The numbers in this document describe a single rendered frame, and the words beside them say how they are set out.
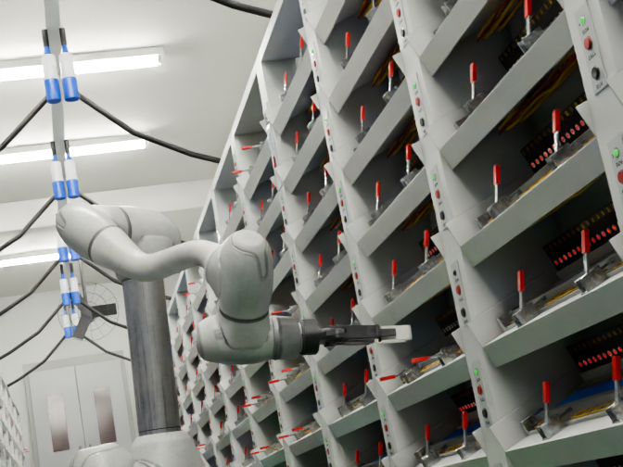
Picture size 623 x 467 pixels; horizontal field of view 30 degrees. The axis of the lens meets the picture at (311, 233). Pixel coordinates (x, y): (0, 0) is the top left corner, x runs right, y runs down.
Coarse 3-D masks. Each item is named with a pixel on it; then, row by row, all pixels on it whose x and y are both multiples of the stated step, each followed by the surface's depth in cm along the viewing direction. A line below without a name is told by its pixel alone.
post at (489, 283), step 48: (432, 0) 229; (480, 48) 228; (432, 96) 223; (432, 144) 224; (480, 144) 223; (432, 192) 227; (480, 192) 220; (528, 240) 219; (480, 288) 215; (576, 336) 216; (528, 384) 212
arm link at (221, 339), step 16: (208, 320) 236; (224, 320) 233; (240, 320) 231; (256, 320) 232; (272, 320) 238; (208, 336) 234; (224, 336) 233; (240, 336) 233; (256, 336) 233; (272, 336) 236; (208, 352) 234; (224, 352) 234; (240, 352) 234; (256, 352) 235; (272, 352) 237
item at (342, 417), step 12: (372, 384) 288; (348, 396) 348; (360, 396) 330; (372, 396) 303; (324, 408) 346; (336, 408) 346; (348, 408) 328; (360, 408) 312; (372, 408) 294; (324, 420) 345; (336, 420) 345; (348, 420) 321; (360, 420) 310; (372, 420) 300; (336, 432) 340; (348, 432) 328
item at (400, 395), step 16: (448, 336) 279; (416, 352) 282; (432, 352) 283; (464, 352) 221; (400, 368) 280; (448, 368) 233; (464, 368) 225; (384, 384) 279; (400, 384) 279; (416, 384) 254; (432, 384) 246; (448, 384) 237; (400, 400) 270; (416, 400) 260
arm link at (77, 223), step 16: (64, 208) 274; (80, 208) 271; (96, 208) 273; (112, 208) 275; (64, 224) 271; (80, 224) 267; (96, 224) 266; (112, 224) 267; (128, 224) 275; (64, 240) 271; (80, 240) 266
